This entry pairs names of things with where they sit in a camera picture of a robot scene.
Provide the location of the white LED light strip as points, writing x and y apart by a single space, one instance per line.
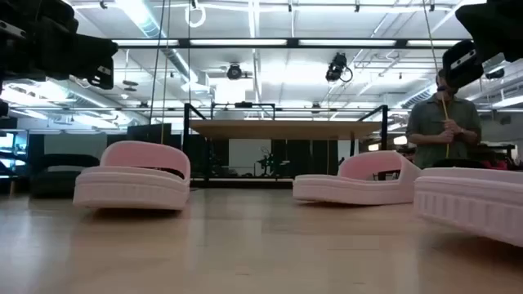
347 42
147 42
239 42
433 42

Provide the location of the person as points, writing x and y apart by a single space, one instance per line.
433 134

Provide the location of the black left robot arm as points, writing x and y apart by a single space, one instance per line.
12 57

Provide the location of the black overhead light beam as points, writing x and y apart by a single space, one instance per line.
184 43

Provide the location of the silver ventilation duct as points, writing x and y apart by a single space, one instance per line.
151 28

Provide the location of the black overhead camera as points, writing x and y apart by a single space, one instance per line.
337 67

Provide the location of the pink rubber slide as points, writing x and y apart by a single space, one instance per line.
130 192
347 192
470 208

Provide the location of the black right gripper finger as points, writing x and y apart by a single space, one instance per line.
486 28

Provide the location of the black rubber slide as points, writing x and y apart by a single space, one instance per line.
57 183
457 162

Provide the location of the computer monitor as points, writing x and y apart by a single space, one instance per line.
8 147

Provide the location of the black round ceiling fixture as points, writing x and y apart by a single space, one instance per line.
234 72

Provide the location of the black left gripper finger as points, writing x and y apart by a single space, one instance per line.
90 49

